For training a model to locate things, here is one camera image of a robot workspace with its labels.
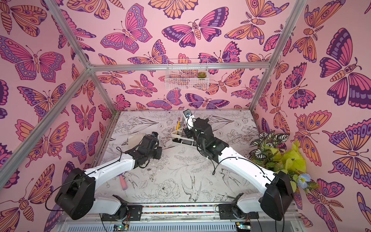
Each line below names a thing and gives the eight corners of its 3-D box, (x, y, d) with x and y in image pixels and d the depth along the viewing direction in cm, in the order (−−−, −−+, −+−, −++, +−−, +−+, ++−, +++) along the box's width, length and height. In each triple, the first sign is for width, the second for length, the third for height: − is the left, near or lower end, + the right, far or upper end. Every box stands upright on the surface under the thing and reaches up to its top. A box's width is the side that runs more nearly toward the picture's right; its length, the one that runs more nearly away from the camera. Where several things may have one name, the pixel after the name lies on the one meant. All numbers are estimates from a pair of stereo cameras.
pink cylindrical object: (124, 190, 83) (122, 189, 81) (120, 178, 88) (118, 176, 86) (128, 188, 84) (126, 187, 82) (124, 176, 89) (122, 174, 86)
